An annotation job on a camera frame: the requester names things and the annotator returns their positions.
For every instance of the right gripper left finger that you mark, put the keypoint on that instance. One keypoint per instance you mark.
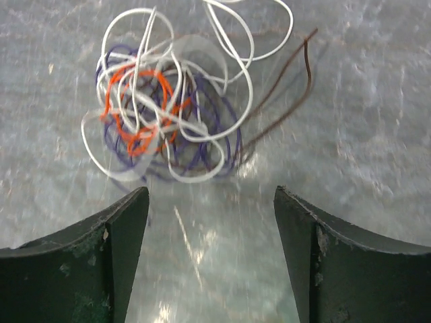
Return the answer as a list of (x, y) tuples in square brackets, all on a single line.
[(83, 273)]

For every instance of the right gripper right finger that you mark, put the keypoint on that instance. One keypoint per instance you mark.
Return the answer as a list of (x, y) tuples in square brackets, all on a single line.
[(340, 272)]

